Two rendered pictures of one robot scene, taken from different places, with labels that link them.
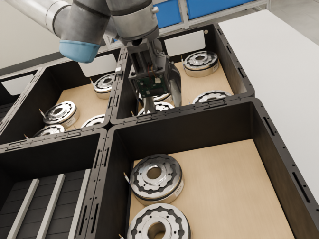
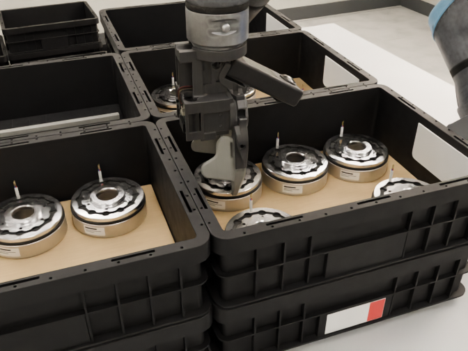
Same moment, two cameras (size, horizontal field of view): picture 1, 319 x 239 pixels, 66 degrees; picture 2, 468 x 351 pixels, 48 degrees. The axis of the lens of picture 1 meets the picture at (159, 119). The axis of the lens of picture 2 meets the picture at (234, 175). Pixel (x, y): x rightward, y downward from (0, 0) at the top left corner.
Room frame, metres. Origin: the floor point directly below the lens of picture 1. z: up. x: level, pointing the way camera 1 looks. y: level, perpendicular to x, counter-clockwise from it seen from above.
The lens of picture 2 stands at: (0.14, -0.57, 1.30)
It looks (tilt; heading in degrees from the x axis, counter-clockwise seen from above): 34 degrees down; 59
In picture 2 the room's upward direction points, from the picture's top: straight up
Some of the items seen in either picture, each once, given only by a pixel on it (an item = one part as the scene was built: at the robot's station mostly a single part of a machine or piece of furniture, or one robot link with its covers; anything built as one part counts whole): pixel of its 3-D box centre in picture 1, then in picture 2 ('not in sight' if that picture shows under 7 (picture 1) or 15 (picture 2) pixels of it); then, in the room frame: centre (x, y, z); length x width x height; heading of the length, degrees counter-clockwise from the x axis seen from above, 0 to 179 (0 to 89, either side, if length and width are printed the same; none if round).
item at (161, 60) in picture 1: (148, 62); (212, 87); (0.45, -0.02, 1.02); 0.09 x 0.08 x 0.12; 164
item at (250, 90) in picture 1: (174, 66); (317, 150); (0.57, -0.08, 0.92); 0.40 x 0.30 x 0.02; 169
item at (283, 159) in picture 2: not in sight; (294, 159); (0.59, -0.01, 0.86); 0.05 x 0.05 x 0.01
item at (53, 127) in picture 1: (46, 138); (177, 95); (0.54, 0.30, 0.86); 0.10 x 0.10 x 0.01
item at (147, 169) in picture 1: (154, 173); (107, 196); (0.31, 0.04, 0.86); 0.05 x 0.05 x 0.01
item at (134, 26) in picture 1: (137, 19); (218, 25); (0.45, -0.02, 1.10); 0.08 x 0.08 x 0.05
